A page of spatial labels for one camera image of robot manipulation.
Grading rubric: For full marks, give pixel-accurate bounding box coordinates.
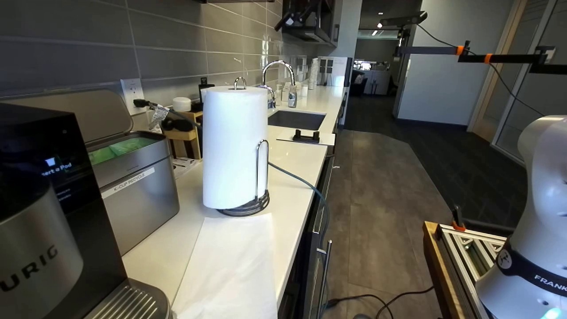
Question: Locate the white cup on organizer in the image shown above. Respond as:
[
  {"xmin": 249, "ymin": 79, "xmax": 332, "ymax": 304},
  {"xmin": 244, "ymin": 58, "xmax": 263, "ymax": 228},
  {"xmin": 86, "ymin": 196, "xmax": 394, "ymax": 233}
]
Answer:
[{"xmin": 171, "ymin": 98, "xmax": 191, "ymax": 114}]

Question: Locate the black floor cable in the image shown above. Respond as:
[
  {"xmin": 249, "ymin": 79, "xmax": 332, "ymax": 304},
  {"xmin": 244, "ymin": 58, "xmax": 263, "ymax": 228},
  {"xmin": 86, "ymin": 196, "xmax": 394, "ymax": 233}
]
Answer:
[{"xmin": 325, "ymin": 284, "xmax": 437, "ymax": 319}]

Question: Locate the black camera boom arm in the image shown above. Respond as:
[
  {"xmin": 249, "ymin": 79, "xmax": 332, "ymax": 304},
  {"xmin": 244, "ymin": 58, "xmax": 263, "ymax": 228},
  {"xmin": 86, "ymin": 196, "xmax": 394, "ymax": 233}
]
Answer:
[{"xmin": 398, "ymin": 43, "xmax": 567, "ymax": 75}]

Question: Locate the wooden coffee accessory organizer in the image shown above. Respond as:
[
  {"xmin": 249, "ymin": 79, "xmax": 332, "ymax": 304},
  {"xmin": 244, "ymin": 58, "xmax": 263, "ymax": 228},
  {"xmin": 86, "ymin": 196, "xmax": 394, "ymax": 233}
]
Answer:
[{"xmin": 161, "ymin": 112, "xmax": 201, "ymax": 160}]

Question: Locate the white wall outlet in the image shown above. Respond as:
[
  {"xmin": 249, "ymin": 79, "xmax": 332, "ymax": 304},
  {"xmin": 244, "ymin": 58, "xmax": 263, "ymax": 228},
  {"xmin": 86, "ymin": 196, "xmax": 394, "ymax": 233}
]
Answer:
[{"xmin": 120, "ymin": 79, "xmax": 143, "ymax": 116}]

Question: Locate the white paper towel roll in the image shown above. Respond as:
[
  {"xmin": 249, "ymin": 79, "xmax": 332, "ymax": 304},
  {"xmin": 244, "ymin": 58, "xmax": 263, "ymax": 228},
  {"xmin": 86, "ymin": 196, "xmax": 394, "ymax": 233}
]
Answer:
[{"xmin": 201, "ymin": 88, "xmax": 269, "ymax": 215}]

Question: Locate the dark green power cable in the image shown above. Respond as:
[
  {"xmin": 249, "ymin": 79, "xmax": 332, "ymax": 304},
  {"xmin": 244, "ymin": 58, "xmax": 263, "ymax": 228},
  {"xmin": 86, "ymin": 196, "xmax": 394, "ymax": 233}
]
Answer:
[{"xmin": 265, "ymin": 159, "xmax": 327, "ymax": 206}]

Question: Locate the chrome kitchen faucet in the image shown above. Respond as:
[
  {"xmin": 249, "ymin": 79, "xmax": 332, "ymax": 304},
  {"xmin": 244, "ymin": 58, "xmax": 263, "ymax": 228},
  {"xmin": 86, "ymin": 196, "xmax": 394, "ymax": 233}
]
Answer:
[{"xmin": 260, "ymin": 59, "xmax": 295, "ymax": 109}]

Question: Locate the black Keurig coffee maker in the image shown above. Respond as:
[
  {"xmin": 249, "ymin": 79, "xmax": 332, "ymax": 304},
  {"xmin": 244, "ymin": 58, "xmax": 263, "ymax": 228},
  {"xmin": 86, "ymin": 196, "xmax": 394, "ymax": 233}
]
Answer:
[{"xmin": 0, "ymin": 104, "xmax": 171, "ymax": 319}]

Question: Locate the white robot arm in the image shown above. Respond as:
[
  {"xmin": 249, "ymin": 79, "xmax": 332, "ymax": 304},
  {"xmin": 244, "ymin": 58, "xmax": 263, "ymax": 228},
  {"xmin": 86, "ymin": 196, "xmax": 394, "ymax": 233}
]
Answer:
[{"xmin": 476, "ymin": 116, "xmax": 567, "ymax": 319}]

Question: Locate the stainless steel bin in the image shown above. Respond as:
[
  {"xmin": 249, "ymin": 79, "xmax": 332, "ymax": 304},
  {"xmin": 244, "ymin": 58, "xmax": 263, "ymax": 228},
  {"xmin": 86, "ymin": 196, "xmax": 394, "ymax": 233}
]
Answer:
[{"xmin": 88, "ymin": 132, "xmax": 178, "ymax": 256}]

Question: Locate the dark metal towel holder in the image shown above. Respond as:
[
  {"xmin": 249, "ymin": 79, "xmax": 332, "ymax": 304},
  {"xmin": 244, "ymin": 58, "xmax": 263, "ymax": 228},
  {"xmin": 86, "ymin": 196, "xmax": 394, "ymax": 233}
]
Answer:
[{"xmin": 217, "ymin": 79, "xmax": 269, "ymax": 217}]

